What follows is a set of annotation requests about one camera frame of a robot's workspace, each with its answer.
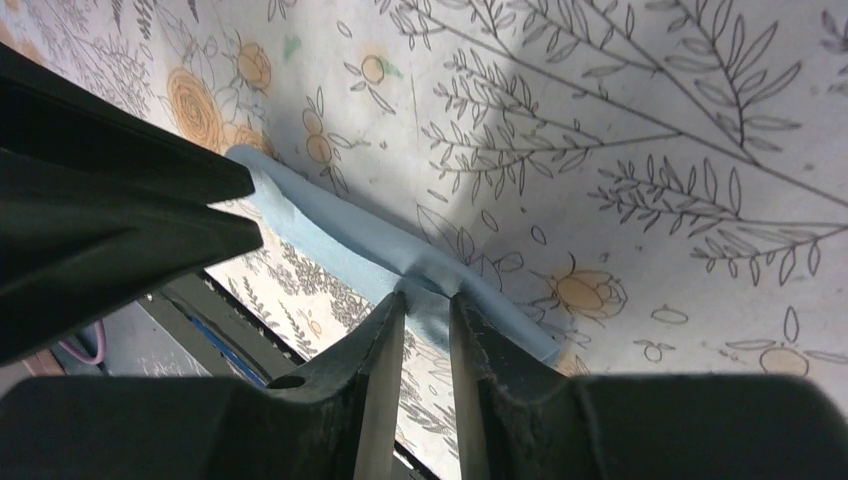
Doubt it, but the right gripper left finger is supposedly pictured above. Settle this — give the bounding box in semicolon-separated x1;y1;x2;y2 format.
1;292;406;479

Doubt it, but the small light blue cloth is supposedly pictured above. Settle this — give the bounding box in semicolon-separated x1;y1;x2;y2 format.
225;145;560;365

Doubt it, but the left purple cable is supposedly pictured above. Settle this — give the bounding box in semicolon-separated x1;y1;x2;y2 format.
58;321;107;366

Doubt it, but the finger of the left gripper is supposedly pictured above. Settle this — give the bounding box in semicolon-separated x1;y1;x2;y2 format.
1;150;262;364
1;46;255;204

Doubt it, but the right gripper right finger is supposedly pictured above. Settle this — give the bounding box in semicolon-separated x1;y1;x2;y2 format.
449;295;847;479

